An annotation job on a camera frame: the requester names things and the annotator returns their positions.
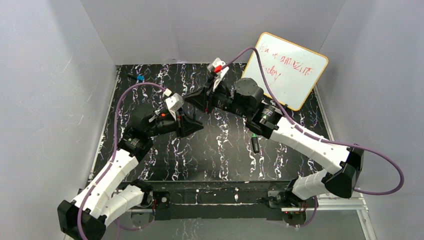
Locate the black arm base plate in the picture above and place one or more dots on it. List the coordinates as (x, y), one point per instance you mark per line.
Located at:
(174, 200)

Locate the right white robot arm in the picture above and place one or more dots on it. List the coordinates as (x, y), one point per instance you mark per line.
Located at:
(341, 165)

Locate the blue capped black marker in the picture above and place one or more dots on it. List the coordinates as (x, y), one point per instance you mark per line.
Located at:
(139, 78)

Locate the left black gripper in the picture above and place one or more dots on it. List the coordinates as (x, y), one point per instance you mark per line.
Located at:
(180, 122)

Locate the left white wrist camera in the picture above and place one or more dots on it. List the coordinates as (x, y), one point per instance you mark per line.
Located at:
(173, 101)

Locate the green tipped black highlighter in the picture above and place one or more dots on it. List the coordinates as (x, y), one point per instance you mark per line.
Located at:
(255, 143)

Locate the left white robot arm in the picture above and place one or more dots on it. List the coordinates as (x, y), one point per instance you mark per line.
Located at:
(89, 214)

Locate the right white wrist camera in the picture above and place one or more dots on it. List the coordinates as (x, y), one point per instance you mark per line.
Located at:
(218, 72)

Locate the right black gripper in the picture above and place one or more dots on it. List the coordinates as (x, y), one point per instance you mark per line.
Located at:
(209, 100)

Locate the yellow framed whiteboard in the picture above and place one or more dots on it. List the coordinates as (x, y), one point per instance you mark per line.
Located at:
(291, 70)

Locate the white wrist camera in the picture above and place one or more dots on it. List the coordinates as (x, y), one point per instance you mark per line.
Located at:
(218, 72)
(173, 101)

